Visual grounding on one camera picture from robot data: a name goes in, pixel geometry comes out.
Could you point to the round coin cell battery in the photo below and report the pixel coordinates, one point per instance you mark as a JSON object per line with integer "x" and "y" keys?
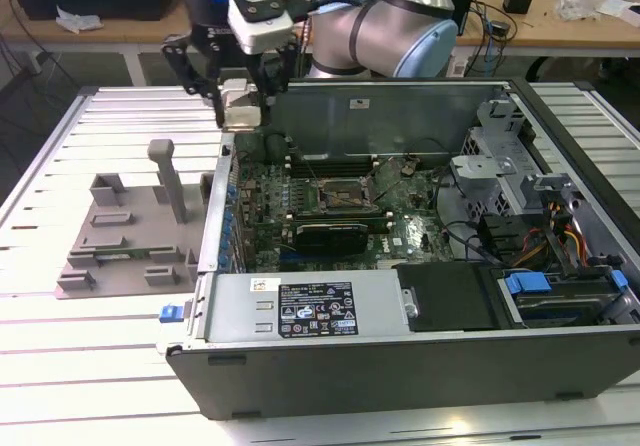
{"x": 407, "y": 168}

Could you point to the blue expansion slot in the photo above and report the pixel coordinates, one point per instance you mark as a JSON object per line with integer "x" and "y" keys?
{"x": 287, "y": 256}

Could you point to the CPU socket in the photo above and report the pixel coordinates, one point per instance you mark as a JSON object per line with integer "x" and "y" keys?
{"x": 345, "y": 196}

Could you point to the crumpled white tissue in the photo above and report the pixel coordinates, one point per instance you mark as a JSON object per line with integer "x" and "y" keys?
{"x": 77, "y": 20}

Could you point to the blue case latch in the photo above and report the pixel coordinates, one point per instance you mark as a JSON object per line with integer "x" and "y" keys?
{"x": 170, "y": 313}

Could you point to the wooden desk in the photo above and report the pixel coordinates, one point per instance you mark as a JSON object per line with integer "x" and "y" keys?
{"x": 550, "y": 31}

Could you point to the silver CPU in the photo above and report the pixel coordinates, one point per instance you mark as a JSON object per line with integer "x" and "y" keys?
{"x": 243, "y": 117}

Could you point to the open black PC case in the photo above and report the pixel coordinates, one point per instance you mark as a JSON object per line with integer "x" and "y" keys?
{"x": 400, "y": 381}

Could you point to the clear plastic bag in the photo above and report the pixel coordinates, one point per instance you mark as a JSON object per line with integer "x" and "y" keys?
{"x": 580, "y": 6}

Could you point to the hard disk in blue carrier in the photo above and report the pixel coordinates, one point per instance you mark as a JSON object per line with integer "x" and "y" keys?
{"x": 527, "y": 283}

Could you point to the black power adapter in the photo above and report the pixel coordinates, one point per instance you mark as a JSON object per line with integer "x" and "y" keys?
{"x": 500, "y": 28}

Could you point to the grey parts rack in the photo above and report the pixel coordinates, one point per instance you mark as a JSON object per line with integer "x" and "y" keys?
{"x": 130, "y": 206}

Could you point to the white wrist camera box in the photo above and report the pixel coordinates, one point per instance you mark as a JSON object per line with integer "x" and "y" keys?
{"x": 260, "y": 31}

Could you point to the black RAM slot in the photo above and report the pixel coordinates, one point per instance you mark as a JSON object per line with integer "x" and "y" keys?
{"x": 345, "y": 172}
{"x": 377, "y": 215}
{"x": 380, "y": 224}
{"x": 345, "y": 160}
{"x": 345, "y": 164}
{"x": 379, "y": 220}
{"x": 375, "y": 211}
{"x": 345, "y": 168}

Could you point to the metal drive cage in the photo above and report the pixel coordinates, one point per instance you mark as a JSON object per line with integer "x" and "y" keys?
{"x": 480, "y": 171}

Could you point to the green motherboard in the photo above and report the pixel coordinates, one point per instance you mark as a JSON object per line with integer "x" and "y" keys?
{"x": 415, "y": 226}

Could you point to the green RAM stick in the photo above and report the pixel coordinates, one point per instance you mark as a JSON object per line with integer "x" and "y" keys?
{"x": 122, "y": 256}

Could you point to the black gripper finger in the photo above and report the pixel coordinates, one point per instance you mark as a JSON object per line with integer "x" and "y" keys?
{"x": 192, "y": 78}
{"x": 282, "y": 71}

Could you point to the black graphics card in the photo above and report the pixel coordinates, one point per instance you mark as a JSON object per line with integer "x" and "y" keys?
{"x": 330, "y": 238}

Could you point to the grey power supply unit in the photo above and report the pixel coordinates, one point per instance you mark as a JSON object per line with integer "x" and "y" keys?
{"x": 235, "y": 311}

